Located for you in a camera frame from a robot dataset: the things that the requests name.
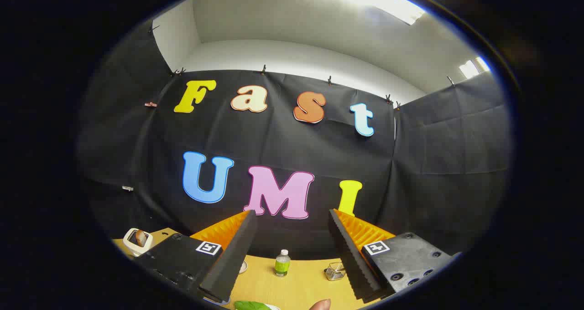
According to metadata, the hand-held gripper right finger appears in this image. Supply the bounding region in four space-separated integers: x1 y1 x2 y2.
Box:
328 208 461 304

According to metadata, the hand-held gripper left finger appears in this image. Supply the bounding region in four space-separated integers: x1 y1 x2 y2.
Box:
135 210 258 304

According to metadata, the green lettuce leaf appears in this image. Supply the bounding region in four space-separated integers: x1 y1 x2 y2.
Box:
234 300 274 310

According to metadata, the green label water bottle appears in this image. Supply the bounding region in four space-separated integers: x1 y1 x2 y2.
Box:
275 249 291 277

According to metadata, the white toaster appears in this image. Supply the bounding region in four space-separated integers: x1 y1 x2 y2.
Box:
123 228 153 257

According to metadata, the ceiling light panel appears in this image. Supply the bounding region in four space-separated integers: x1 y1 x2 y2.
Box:
313 0 426 26
459 57 491 79

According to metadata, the small wire rack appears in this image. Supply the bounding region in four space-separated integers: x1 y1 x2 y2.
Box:
324 262 346 281

